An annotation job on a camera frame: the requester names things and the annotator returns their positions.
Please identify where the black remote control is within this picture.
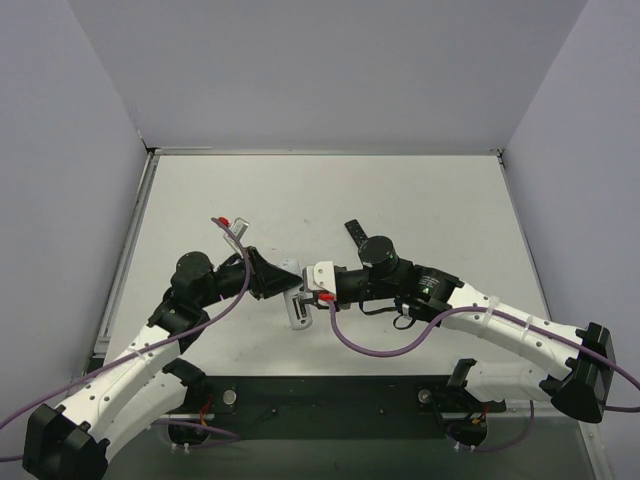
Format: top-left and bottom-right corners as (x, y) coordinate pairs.
(344, 219), (368, 249)

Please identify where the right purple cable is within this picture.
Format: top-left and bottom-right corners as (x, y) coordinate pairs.
(324, 294), (640, 454)

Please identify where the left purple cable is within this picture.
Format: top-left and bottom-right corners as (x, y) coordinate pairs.
(0, 217), (251, 464)

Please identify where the purple cable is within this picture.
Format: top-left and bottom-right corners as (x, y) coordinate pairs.
(324, 294), (640, 454)
(0, 217), (251, 464)

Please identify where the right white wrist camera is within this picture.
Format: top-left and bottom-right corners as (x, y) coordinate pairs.
(302, 261), (337, 301)

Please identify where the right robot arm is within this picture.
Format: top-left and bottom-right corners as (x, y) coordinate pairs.
(302, 236), (614, 423)

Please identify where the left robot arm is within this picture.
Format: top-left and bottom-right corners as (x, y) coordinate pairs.
(22, 247), (302, 479)

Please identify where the aluminium frame rail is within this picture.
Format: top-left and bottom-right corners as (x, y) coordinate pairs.
(59, 372), (600, 421)

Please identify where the white remote control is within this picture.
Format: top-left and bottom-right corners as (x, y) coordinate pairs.
(279, 259), (313, 331)

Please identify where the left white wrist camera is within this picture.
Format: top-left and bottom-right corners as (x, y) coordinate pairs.
(211, 217), (250, 247)

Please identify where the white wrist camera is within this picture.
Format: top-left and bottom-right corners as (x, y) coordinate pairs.
(302, 261), (337, 301)
(211, 217), (250, 247)

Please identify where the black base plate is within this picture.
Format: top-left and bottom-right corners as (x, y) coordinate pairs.
(174, 375), (491, 446)

